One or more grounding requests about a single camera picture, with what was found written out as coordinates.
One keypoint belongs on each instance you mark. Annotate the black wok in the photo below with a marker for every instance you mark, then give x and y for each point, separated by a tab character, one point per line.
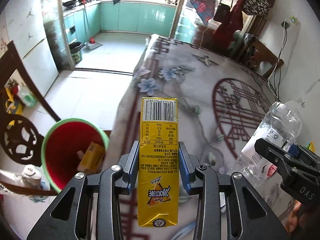
71	3

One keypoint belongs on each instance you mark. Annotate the yellow tea carton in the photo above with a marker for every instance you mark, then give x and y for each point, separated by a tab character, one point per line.
158	173

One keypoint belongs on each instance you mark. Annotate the black white patterned bag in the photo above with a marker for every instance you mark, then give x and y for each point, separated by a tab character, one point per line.
256	7

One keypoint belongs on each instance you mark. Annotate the floral table cloth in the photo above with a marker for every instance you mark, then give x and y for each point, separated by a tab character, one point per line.
220	103

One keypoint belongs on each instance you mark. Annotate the yellow white flat box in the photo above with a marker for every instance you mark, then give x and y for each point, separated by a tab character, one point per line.
91	160

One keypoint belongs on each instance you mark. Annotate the clear plastic bottle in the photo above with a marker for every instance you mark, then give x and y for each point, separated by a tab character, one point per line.
280	126

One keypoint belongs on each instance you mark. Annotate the white pearl handbag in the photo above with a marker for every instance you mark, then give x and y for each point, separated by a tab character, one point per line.
30	178

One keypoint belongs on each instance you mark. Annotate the red bin green rim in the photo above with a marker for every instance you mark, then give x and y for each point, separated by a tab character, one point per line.
60	146

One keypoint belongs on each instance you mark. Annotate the black kitchen trash bin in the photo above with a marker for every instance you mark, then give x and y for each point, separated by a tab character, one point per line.
76	53

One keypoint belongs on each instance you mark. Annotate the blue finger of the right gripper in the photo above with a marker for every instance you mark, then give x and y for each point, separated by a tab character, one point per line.
277	156
293	150

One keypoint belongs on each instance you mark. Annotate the dark wooden carved chair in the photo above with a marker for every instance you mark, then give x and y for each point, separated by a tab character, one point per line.
20	139

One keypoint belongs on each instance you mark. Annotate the yellow toy on floor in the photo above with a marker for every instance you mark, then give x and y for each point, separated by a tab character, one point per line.
13	104

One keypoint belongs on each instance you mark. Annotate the red hanging garment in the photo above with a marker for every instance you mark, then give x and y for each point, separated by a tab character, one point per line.
223	36

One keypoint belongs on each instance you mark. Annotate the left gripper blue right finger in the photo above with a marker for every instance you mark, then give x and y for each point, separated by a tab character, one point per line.
187	167

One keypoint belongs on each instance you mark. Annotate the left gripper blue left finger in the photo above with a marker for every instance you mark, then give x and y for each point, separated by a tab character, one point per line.
130	169

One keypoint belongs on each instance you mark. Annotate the red dustpan broom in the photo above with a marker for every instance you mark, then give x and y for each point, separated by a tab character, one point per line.
91	43

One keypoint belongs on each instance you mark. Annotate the wooden chair far side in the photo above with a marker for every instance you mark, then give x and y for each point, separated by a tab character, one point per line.
254	55

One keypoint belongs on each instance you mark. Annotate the white refrigerator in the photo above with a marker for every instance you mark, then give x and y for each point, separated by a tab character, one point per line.
22	23

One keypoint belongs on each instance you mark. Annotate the teal kitchen cabinets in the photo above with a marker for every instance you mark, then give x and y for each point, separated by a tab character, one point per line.
125	17

